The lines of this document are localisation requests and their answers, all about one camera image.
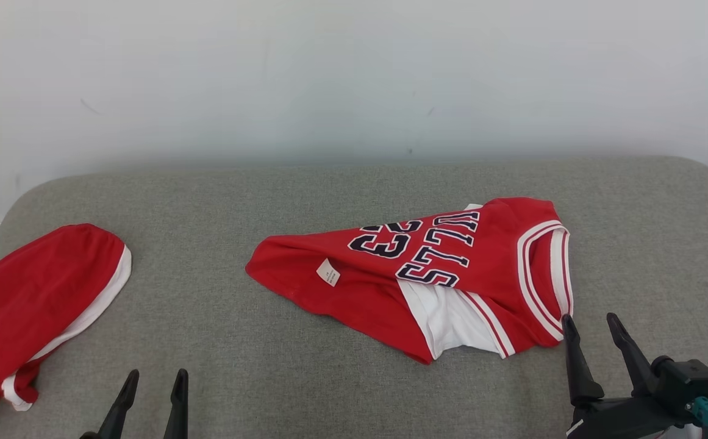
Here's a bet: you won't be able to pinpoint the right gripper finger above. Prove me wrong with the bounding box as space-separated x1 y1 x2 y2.
607 313 659 397
561 314 604 408

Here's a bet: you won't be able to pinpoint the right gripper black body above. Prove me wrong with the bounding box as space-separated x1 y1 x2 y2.
567 393 690 439

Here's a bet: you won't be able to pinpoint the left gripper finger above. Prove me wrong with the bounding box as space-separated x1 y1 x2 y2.
163 369 188 439
96 369 140 439

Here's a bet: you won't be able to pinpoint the red basketball shorts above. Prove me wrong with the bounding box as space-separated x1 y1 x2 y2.
0 224 132 437

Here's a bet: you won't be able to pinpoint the red basketball jersey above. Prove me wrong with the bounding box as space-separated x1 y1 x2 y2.
245 197 574 365

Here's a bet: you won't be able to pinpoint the grey fabric sofa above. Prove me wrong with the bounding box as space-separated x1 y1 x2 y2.
0 155 708 439

